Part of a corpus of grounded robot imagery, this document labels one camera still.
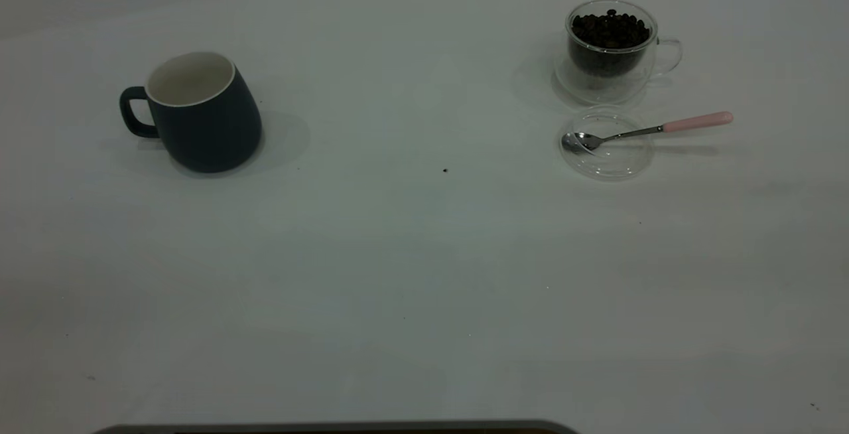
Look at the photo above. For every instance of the clear round glass lid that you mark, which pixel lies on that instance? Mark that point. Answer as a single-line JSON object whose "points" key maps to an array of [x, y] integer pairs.
{"points": [[613, 158]]}

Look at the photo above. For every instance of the dark grey ceramic mug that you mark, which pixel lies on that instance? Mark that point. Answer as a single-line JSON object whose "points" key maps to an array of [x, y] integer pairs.
{"points": [[205, 132]]}

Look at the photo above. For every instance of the roasted coffee beans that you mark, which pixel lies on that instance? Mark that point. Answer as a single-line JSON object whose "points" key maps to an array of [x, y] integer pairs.
{"points": [[610, 36]]}

